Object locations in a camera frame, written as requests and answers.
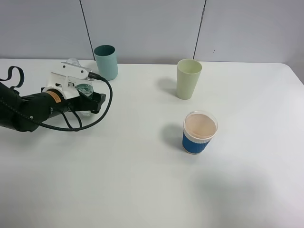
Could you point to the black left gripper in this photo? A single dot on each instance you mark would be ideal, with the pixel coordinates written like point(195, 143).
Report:
point(53, 103)

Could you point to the teal plastic cup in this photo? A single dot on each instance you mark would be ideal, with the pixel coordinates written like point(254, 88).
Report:
point(106, 60)

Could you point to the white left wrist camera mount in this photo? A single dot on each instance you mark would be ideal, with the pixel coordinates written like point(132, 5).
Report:
point(59, 78)

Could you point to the clear bottle green label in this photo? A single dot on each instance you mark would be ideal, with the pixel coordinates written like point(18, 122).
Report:
point(84, 86)

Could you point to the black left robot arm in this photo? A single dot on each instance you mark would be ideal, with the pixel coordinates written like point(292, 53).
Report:
point(27, 113)

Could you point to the blue sleeved glass cup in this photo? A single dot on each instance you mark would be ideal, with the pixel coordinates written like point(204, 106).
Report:
point(199, 127)

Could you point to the pale green plastic cup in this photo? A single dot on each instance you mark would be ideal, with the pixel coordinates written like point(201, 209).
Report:
point(188, 73)

